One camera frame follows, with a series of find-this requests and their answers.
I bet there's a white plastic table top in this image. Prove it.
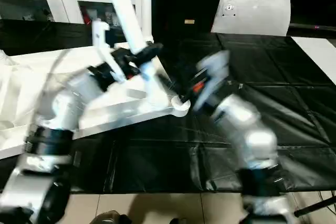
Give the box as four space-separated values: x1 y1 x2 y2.
0 40 191 161

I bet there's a black work mat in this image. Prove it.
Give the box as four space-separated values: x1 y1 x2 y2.
0 17 336 196

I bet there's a white plastic bag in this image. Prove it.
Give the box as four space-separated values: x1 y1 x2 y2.
210 0 292 37

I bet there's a flat white board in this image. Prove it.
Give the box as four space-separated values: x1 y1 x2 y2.
291 36 336 86

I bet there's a grey left robot foot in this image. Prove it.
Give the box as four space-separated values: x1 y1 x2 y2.
89 210 131 224

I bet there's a black floor stand bar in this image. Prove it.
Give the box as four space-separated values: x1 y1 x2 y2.
294 195 336 218

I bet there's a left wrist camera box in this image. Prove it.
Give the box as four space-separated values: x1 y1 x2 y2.
89 18 128 84

